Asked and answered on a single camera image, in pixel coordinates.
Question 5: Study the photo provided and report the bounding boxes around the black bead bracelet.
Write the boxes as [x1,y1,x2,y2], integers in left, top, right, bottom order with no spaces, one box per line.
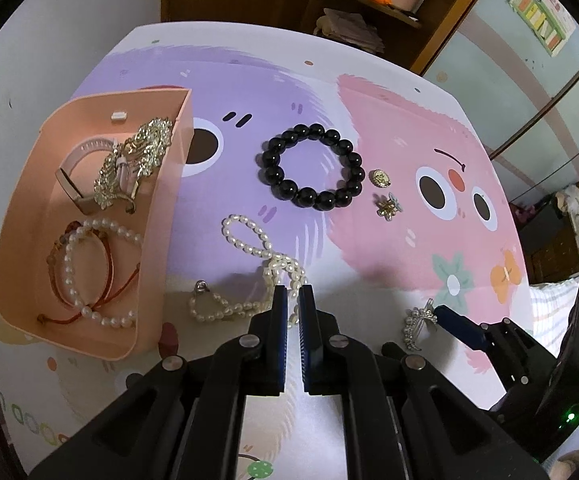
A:
[260,123,364,211]

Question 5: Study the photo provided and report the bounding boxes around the pearl bracelet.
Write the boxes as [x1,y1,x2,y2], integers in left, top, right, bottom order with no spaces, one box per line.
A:
[64,217,143,330]

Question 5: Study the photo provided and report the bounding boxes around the dark cabinet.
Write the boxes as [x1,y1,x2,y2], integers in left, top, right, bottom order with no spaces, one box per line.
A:
[512,195,579,282]

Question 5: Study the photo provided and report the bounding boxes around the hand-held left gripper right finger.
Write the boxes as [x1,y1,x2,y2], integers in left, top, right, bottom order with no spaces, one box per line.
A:
[298,284,541,480]

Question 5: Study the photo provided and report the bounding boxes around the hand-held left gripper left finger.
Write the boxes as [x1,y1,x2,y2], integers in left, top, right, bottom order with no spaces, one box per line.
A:
[28,285,289,480]

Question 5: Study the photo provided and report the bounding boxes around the pink strap watch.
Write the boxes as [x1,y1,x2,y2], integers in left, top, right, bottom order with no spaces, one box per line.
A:
[54,137,138,214]

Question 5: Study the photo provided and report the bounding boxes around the rose gold bangle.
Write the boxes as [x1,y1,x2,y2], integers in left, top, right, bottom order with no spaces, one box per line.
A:
[46,221,116,307]

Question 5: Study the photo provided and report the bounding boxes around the brown wooden shelf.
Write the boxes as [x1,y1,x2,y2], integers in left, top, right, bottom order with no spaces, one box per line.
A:
[314,0,504,73]

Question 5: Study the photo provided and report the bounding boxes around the gold flower brooch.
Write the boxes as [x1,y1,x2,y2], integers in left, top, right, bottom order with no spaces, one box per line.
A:
[374,192,404,221]

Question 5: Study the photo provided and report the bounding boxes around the pink plastic box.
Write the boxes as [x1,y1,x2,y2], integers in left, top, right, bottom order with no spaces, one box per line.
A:
[0,87,194,362]

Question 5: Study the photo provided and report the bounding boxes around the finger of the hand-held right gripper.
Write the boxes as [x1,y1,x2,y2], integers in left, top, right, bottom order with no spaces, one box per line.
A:
[434,304,555,386]

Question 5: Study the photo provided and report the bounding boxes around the colourful wall poster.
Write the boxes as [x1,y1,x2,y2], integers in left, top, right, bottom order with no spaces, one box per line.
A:
[508,0,578,59]

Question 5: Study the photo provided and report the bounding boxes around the striped bedding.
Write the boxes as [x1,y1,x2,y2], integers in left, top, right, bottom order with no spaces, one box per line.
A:
[527,279,579,342]

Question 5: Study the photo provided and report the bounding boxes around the crescent rhinestone hair clip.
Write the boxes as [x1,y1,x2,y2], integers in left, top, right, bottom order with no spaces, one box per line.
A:
[402,298,438,351]

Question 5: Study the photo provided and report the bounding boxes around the rhinestone hair claw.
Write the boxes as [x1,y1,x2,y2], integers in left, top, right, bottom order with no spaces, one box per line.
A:
[92,116,174,214]

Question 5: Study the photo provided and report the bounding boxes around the light blue wardrobe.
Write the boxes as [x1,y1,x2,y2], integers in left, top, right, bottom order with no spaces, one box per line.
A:
[422,0,579,206]

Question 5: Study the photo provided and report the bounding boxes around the stack of papers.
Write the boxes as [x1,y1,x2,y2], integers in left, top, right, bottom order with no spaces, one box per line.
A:
[314,7,386,56]

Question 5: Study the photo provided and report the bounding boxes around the red string bracelet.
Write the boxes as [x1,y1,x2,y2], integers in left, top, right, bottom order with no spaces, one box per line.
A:
[36,260,141,326]

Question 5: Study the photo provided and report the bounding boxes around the pearl necklace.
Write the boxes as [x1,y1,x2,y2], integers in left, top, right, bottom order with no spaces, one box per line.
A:
[188,214,309,325]

